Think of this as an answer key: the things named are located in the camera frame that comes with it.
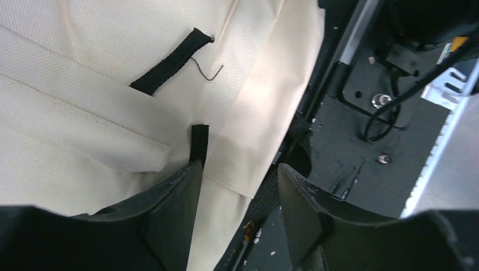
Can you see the beige canvas backpack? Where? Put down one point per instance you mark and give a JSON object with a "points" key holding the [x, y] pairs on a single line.
{"points": [[98, 98]]}

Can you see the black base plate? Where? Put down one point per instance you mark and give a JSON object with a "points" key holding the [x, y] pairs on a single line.
{"points": [[372, 115]]}

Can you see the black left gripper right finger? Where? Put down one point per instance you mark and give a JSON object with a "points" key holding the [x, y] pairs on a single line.
{"points": [[326, 233]]}

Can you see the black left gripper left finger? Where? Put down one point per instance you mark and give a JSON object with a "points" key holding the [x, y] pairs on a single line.
{"points": [[149, 231]]}

